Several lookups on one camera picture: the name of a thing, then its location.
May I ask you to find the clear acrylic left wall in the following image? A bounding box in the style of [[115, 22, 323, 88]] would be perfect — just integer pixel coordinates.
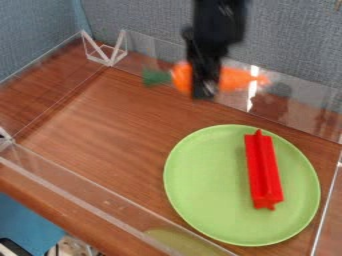
[[0, 33, 101, 136]]

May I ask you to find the clear acrylic wall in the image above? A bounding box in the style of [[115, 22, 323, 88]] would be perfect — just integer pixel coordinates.
[[128, 31, 342, 145], [0, 143, 236, 256], [0, 33, 101, 136]]

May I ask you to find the orange toy carrot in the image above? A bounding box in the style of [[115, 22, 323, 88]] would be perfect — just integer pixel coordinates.
[[141, 61, 270, 95]]

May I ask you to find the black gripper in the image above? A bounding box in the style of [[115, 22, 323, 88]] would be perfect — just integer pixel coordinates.
[[180, 0, 247, 99]]

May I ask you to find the green round plate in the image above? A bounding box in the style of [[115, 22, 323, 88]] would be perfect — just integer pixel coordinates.
[[163, 124, 322, 247]]

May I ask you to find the clear acrylic front wall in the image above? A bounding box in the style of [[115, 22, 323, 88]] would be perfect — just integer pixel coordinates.
[[0, 143, 236, 256]]

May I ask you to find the clear acrylic back wall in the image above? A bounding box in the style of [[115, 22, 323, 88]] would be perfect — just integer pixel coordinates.
[[128, 31, 342, 145]]

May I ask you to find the clear acrylic corner bracket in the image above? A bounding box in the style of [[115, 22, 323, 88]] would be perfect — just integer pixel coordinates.
[[80, 30, 128, 67]]

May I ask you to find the red plastic block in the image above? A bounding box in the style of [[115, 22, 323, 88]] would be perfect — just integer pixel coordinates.
[[244, 129, 284, 210]]

